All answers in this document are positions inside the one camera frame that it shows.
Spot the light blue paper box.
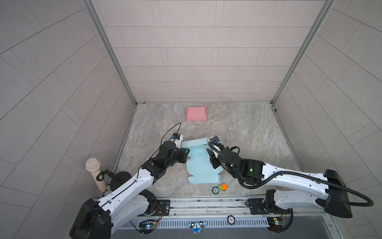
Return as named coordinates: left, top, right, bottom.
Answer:
left=181, top=137, right=223, bottom=184

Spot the pink paper box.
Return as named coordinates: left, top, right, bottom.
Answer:
left=186, top=107, right=208, bottom=121

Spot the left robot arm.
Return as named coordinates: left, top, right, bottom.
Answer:
left=69, top=141, right=190, bottom=239

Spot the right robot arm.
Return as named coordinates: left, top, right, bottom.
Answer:
left=208, top=140, right=374, bottom=218

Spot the orange green small toy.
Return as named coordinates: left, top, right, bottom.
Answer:
left=218, top=184, right=228, bottom=191

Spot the black round stand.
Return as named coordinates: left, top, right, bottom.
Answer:
left=95, top=170, right=132, bottom=192

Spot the blue red sticker tag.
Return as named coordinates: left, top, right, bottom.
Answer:
left=189, top=222, right=206, bottom=235

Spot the right green circuit board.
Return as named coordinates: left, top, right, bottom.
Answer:
left=267, top=217, right=287, bottom=232

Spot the green circuit board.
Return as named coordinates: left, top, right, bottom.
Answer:
left=138, top=220, right=158, bottom=235
left=267, top=217, right=287, bottom=232

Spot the left green circuit board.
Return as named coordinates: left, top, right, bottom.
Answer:
left=138, top=220, right=158, bottom=235

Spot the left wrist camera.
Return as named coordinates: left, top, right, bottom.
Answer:
left=171, top=133, right=183, bottom=148

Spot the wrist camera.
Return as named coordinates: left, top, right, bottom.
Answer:
left=210, top=136, right=221, bottom=144
left=171, top=133, right=183, bottom=148

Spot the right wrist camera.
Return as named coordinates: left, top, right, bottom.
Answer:
left=210, top=136, right=221, bottom=144

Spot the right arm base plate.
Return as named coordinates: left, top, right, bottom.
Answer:
left=245, top=198, right=290, bottom=215

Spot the aluminium rail frame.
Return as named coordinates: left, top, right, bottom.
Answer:
left=85, top=195, right=333, bottom=222

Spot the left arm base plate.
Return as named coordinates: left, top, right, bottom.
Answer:
left=139, top=200, right=171, bottom=217

